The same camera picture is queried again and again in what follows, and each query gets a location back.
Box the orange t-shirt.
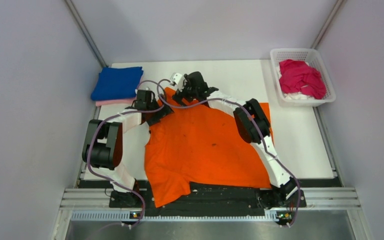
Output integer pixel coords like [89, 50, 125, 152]
[144, 104, 271, 208]

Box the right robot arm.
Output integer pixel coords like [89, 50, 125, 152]
[169, 71, 303, 211]

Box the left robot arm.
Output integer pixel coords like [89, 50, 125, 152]
[82, 90, 174, 208]

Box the folded blue t-shirt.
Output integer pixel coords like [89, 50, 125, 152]
[90, 66, 144, 101]

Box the folded light pink t-shirt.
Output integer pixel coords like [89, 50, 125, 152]
[95, 98, 135, 107]

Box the pink crumpled t-shirt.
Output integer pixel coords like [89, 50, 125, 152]
[278, 59, 327, 100]

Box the white plastic laundry basket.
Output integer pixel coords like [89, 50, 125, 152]
[270, 48, 336, 107]

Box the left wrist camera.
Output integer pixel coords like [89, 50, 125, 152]
[140, 87, 152, 91]

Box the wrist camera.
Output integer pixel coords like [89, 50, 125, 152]
[140, 87, 152, 91]
[169, 72, 185, 88]

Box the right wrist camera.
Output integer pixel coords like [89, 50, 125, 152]
[169, 72, 185, 88]

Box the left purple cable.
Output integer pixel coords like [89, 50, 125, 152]
[85, 79, 166, 229]

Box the purple cable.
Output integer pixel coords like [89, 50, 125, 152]
[85, 79, 166, 229]
[156, 78, 302, 228]

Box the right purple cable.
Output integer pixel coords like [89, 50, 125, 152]
[156, 78, 302, 228]

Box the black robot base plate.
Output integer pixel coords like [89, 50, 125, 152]
[79, 178, 342, 218]

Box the aluminium frame rail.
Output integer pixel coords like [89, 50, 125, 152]
[59, 187, 361, 223]

